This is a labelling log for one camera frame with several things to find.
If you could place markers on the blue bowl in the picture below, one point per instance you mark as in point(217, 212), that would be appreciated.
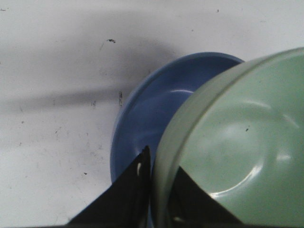
point(149, 108)

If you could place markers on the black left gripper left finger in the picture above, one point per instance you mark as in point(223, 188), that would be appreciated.
point(125, 202)

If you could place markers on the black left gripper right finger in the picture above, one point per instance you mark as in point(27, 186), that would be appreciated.
point(189, 205)

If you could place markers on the green bowl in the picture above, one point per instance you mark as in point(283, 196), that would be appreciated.
point(240, 137)

